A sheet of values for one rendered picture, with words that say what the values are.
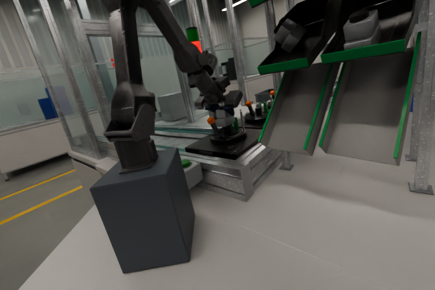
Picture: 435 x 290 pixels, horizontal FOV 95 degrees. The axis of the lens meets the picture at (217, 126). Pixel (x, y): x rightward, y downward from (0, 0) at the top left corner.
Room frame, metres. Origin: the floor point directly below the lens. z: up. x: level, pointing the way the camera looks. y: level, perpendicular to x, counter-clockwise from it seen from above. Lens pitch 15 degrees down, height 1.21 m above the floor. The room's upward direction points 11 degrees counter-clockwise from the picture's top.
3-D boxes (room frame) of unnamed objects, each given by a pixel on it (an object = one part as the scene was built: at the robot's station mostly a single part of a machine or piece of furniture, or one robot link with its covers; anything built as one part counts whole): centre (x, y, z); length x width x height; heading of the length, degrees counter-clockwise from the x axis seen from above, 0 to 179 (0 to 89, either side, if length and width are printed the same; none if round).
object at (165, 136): (0.94, 0.17, 0.91); 0.84 x 0.28 x 0.10; 48
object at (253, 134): (0.72, -0.03, 0.96); 0.24 x 0.24 x 0.02; 48
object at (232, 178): (0.79, 0.27, 0.91); 0.89 x 0.06 x 0.11; 48
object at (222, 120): (0.73, -0.04, 1.06); 0.08 x 0.04 x 0.07; 138
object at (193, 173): (0.62, 0.17, 0.93); 0.21 x 0.07 x 0.06; 48
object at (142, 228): (0.40, 0.17, 0.96); 0.14 x 0.14 x 0.20; 89
